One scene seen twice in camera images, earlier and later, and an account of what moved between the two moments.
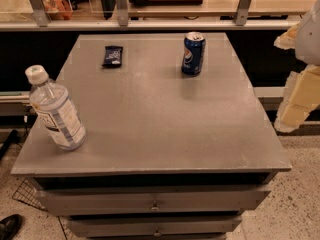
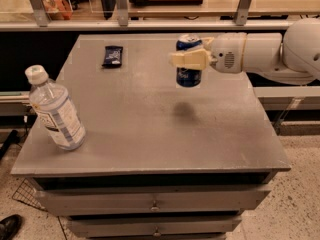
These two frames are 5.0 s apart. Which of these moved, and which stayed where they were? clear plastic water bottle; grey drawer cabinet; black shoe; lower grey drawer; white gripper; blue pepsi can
Moved: white gripper; blue pepsi can
Stayed: clear plastic water bottle; black shoe; lower grey drawer; grey drawer cabinet
